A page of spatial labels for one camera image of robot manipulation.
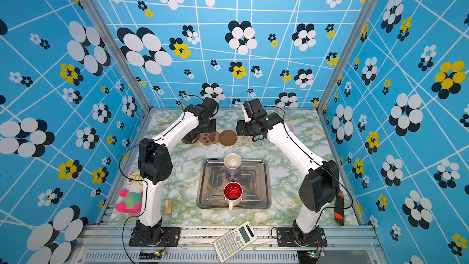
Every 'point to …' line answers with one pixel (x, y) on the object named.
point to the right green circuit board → (312, 253)
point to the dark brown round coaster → (184, 140)
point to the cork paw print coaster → (209, 138)
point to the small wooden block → (168, 206)
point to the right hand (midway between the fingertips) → (243, 128)
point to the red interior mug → (232, 194)
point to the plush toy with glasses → (132, 197)
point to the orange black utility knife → (339, 214)
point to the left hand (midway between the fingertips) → (213, 128)
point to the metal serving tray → (254, 179)
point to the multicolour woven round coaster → (245, 140)
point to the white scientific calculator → (234, 240)
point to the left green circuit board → (156, 255)
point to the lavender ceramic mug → (232, 162)
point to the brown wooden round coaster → (228, 138)
